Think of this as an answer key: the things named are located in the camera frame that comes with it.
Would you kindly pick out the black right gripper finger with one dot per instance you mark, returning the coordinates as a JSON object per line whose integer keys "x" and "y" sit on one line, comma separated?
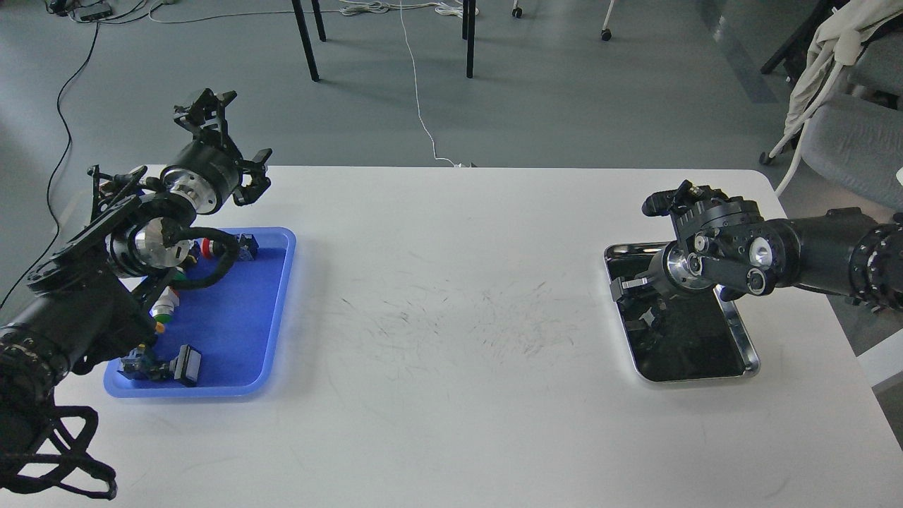
{"x": 623, "y": 288}

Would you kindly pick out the yellow push button switch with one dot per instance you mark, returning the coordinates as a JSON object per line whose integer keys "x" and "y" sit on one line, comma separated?
{"x": 142, "y": 363}

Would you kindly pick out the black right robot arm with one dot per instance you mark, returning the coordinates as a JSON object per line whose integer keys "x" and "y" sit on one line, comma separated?
{"x": 723, "y": 241}

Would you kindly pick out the white orange push button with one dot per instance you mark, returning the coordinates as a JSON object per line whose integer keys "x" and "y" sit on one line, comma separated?
{"x": 165, "y": 306}

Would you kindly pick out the silver metal tray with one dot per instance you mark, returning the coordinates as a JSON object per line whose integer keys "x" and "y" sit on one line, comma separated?
{"x": 679, "y": 337}

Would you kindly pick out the grey office chair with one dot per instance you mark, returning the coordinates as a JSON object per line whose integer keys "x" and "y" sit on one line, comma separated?
{"x": 845, "y": 138}

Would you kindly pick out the black table leg right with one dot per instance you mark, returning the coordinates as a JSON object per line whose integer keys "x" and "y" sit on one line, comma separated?
{"x": 469, "y": 9}

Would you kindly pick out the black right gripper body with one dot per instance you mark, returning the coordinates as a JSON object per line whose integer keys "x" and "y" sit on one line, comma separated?
{"x": 669, "y": 273}

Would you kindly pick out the black power strip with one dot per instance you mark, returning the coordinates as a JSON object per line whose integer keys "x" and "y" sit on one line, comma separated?
{"x": 94, "y": 12}

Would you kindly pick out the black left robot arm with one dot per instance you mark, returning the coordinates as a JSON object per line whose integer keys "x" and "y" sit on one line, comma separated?
{"x": 93, "y": 298}

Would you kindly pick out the black thin table leg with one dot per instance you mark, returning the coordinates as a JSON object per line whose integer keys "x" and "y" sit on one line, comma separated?
{"x": 318, "y": 20}

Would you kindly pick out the beige jacket on chair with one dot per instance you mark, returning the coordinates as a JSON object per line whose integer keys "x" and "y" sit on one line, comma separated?
{"x": 825, "y": 63}

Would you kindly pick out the black table leg left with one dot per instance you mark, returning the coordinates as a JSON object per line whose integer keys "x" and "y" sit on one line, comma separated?
{"x": 299, "y": 15}

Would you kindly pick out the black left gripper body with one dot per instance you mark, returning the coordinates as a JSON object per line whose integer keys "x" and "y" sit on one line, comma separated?
{"x": 206, "y": 175}

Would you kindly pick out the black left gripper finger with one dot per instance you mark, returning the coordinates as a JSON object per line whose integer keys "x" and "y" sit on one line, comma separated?
{"x": 205, "y": 118}
{"x": 256, "y": 169}

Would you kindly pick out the blue plastic tray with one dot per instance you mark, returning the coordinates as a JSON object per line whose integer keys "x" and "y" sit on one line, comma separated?
{"x": 234, "y": 324}

